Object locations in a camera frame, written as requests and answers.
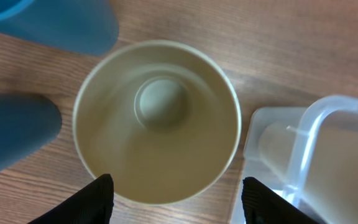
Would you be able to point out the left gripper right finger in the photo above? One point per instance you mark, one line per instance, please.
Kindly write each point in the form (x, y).
(263, 206)

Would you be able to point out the beige cup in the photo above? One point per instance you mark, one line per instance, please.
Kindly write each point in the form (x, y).
(161, 118)
(331, 187)

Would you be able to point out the dark blue cup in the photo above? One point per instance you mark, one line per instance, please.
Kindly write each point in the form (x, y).
(83, 26)
(28, 122)

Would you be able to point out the clear plastic storage bin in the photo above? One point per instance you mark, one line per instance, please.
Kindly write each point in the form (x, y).
(280, 144)

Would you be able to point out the rear dark blue cup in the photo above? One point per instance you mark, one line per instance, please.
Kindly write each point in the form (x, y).
(83, 26)

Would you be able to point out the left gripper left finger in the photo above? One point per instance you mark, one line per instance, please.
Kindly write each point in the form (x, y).
(93, 204)

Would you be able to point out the front dark blue cup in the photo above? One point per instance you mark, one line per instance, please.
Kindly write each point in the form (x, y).
(28, 122)

